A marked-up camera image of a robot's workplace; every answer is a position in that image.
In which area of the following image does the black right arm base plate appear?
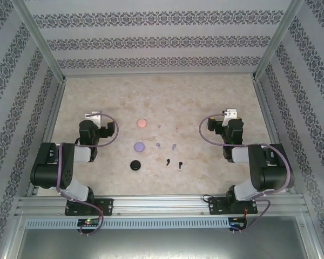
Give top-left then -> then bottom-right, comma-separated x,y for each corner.
208,196 -> 259,216

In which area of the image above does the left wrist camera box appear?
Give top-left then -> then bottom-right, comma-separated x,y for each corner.
85,110 -> 102,128

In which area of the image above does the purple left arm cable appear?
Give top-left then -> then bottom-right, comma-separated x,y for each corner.
56,113 -> 120,237

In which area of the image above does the grey slotted cable duct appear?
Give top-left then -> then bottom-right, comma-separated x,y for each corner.
25,217 -> 230,229

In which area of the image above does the thin aluminium wall rail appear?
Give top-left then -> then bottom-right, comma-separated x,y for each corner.
63,72 -> 257,78

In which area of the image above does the aluminium mounting rail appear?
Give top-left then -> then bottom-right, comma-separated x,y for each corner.
15,195 -> 310,216

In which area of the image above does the grey metal panel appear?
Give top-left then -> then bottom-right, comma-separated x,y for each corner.
4,213 -> 323,259

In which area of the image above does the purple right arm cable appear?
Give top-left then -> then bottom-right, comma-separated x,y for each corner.
199,113 -> 292,234

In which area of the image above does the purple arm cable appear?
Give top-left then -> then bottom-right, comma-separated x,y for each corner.
199,113 -> 292,234
56,113 -> 120,237

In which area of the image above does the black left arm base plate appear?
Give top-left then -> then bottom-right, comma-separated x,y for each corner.
64,198 -> 114,216

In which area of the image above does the aluminium frame post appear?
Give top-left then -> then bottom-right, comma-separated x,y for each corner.
252,0 -> 306,81
12,0 -> 67,81

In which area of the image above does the aluminium side rail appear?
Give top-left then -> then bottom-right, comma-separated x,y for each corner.
26,78 -> 67,197
252,77 -> 298,195

